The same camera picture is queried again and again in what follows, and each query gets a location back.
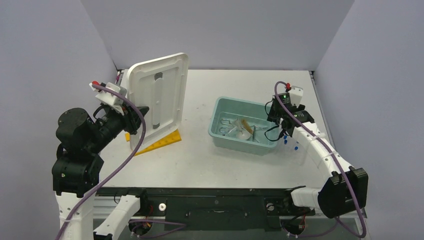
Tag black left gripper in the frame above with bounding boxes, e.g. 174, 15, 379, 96
86, 98, 149, 152

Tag white plastic bin lid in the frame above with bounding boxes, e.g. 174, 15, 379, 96
123, 52, 189, 151

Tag brown test tube brush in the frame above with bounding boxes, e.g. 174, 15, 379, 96
241, 119, 254, 136

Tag teal plastic bin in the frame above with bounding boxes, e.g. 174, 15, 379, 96
208, 96, 280, 156

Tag yellow test tube rack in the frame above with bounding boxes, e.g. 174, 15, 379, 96
135, 129, 182, 156

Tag metal crucible tongs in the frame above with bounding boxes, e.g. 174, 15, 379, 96
218, 118, 267, 143

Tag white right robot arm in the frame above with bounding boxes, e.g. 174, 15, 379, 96
267, 92, 369, 219

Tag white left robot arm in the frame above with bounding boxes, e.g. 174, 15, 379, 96
52, 103, 150, 240

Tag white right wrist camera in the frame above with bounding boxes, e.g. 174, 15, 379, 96
285, 83, 304, 106

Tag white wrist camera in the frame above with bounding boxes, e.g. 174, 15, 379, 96
89, 81, 127, 116
285, 83, 304, 106

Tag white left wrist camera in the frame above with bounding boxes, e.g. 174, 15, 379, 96
89, 81, 127, 116

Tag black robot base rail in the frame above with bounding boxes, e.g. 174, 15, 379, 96
95, 187, 316, 231

